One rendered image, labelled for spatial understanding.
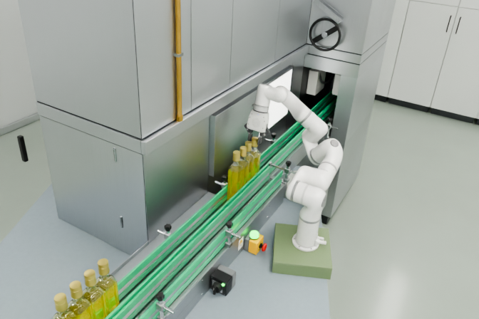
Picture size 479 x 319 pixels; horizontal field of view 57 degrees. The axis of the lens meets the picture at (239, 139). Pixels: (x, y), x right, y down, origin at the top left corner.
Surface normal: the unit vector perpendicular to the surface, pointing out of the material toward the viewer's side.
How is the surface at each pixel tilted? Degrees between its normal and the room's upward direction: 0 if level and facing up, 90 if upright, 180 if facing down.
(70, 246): 0
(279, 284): 0
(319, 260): 2
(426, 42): 90
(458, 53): 90
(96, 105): 90
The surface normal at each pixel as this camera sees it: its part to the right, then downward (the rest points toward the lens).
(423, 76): -0.50, 0.39
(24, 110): 0.86, 0.28
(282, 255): 0.04, -0.86
